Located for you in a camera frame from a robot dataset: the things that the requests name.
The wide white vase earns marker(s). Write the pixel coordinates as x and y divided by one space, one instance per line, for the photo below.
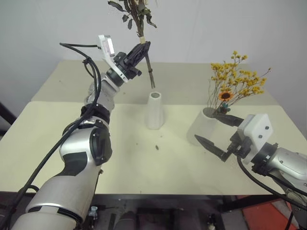
204 129

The red floor object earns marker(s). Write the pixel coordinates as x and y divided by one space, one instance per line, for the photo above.
263 218

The tall narrow white vase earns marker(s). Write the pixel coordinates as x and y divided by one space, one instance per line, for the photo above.
154 112

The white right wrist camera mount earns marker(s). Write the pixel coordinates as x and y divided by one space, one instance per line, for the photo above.
259 129

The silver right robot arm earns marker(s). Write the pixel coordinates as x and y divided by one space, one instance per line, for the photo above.
287 160

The dried green leaf bouquet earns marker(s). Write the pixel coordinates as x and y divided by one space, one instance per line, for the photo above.
139 28

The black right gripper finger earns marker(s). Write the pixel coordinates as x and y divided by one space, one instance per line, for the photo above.
231 120
211 146

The dark rounded shape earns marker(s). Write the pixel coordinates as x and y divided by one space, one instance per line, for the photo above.
126 221

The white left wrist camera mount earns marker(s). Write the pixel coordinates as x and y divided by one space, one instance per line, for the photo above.
105 46

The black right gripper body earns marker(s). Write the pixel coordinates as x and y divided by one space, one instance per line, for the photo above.
241 146

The yellow flower bouquet with sunflower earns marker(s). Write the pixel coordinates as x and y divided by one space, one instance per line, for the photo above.
225 95

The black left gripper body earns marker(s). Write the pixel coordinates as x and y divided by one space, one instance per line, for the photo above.
126 65

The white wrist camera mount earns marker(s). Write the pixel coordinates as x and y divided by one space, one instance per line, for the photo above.
259 129
105 46

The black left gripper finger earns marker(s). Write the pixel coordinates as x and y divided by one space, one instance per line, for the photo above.
139 55
134 48

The black table frame bar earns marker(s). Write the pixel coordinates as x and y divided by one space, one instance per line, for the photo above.
244 203

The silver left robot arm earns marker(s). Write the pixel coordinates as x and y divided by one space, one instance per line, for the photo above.
76 143

